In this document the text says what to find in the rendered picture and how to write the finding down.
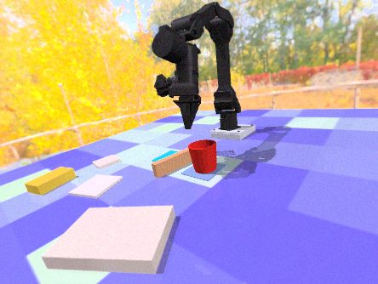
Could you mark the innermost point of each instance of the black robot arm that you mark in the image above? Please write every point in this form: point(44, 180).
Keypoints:
point(171, 44)

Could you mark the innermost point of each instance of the red cup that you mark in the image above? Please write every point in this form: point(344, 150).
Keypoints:
point(203, 155)

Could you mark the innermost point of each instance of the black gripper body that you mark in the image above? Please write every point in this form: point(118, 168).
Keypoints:
point(187, 88)

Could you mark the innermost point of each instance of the yellow rectangular block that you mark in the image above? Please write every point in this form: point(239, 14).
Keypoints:
point(50, 181)

